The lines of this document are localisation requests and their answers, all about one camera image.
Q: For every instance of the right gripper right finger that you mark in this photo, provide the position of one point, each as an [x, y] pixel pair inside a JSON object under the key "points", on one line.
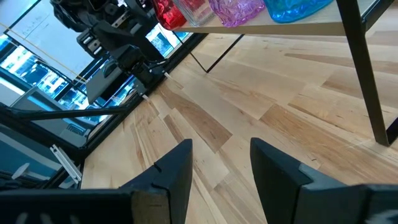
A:
{"points": [[280, 193]]}

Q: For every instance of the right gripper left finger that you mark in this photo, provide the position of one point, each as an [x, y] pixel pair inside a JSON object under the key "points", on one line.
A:
{"points": [[168, 189]]}

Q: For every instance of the red glass bottle vase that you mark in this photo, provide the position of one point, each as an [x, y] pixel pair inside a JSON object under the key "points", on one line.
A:
{"points": [[169, 14]]}

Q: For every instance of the clear wide glass vase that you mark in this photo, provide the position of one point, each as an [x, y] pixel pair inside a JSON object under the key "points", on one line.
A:
{"points": [[196, 12]]}

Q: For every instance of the teal textured glass vase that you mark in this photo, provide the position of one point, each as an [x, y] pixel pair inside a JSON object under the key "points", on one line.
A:
{"points": [[295, 9]]}

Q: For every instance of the pink conical glass vase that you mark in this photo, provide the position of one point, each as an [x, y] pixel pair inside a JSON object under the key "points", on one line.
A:
{"points": [[236, 12]]}

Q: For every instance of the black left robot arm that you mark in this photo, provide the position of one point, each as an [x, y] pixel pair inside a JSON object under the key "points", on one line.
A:
{"points": [[124, 46]]}

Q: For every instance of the gray desk top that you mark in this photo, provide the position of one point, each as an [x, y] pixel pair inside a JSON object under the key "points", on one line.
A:
{"points": [[99, 85]]}

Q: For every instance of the black computer mouse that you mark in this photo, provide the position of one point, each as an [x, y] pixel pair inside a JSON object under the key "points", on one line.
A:
{"points": [[109, 70]]}

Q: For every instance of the gray cabinet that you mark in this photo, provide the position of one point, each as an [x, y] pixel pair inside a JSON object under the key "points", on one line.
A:
{"points": [[46, 105]]}

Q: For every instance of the large window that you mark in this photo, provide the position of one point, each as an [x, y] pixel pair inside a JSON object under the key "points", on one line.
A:
{"points": [[31, 70]]}

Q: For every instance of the silver metal bracket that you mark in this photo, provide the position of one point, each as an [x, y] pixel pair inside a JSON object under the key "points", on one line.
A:
{"points": [[66, 163]]}

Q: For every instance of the black metal table frame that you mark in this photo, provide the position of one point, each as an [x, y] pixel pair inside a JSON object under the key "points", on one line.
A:
{"points": [[62, 113]]}

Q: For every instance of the wooden shelf black metal frame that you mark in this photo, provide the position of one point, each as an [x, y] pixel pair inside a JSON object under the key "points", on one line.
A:
{"points": [[311, 23]]}

